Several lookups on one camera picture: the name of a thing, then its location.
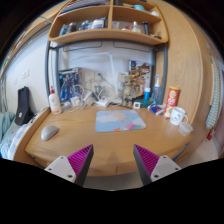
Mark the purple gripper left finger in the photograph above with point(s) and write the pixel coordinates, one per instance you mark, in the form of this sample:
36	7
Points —
73	168

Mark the blue patterned mouse pad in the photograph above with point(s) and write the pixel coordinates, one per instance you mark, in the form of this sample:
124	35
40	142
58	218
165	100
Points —
118	120

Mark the wooden desk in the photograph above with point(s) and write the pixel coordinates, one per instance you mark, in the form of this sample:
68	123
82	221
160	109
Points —
113	151

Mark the wooden model figure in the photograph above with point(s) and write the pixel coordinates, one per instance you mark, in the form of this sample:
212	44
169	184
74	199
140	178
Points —
128	94

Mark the white lotion bottle red cap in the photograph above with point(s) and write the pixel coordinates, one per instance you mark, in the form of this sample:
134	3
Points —
54	102

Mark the red chips can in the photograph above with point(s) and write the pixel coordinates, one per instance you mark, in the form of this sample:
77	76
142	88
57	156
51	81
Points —
172	98

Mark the white ceramic mug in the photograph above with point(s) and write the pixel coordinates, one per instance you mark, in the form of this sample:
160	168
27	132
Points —
178	114

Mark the grey computer mouse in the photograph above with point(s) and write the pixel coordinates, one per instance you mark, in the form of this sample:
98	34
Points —
48	132

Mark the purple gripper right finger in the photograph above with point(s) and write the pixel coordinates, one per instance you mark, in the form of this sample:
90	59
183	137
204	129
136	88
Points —
152	167

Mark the white power strip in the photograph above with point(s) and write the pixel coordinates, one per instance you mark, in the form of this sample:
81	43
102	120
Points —
102	103

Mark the blue spray bottle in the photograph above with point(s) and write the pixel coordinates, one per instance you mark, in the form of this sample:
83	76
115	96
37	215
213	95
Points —
156	90

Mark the small white clock cube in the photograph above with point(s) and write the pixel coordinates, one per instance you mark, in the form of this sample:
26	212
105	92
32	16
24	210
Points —
137	105

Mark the clear plastic cup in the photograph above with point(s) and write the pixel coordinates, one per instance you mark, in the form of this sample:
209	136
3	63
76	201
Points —
185	128

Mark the black bag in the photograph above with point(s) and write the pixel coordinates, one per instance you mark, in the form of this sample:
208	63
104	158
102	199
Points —
23	113

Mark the blue box on desk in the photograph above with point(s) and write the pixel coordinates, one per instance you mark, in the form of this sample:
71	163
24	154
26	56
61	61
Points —
70	81

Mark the light blue bedding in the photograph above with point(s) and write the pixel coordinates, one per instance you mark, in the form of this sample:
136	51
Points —
8	130

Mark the wooden wall shelf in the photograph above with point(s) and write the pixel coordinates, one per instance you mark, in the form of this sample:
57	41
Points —
131	11

